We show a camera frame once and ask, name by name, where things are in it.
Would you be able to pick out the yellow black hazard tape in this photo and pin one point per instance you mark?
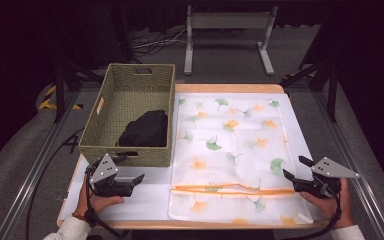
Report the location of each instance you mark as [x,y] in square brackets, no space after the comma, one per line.
[48,96]

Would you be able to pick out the black tripod stand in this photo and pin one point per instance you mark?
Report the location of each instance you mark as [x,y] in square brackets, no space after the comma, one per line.
[59,86]
[331,86]

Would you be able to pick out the grey metal stand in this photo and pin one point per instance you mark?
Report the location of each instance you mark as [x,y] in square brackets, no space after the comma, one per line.
[228,20]

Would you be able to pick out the person's left hand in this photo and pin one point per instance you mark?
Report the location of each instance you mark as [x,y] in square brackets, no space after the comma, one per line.
[91,205]

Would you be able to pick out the aluminium floor rail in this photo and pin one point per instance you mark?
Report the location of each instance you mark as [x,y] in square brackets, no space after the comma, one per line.
[356,160]
[30,180]

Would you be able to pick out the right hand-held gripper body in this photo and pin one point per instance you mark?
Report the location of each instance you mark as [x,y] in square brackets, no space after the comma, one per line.
[330,170]

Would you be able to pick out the black garment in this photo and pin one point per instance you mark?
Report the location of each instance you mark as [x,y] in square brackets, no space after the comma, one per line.
[146,130]

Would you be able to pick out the green woven basket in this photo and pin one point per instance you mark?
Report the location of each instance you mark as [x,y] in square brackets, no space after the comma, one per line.
[130,96]

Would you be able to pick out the white mesh ginkgo-print laundry bag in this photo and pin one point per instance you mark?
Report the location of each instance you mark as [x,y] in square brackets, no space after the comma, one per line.
[240,150]

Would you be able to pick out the person's right hand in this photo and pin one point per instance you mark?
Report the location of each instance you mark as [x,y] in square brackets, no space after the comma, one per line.
[338,210]

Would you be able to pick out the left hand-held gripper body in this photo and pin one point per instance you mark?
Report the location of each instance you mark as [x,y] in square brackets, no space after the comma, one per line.
[105,173]

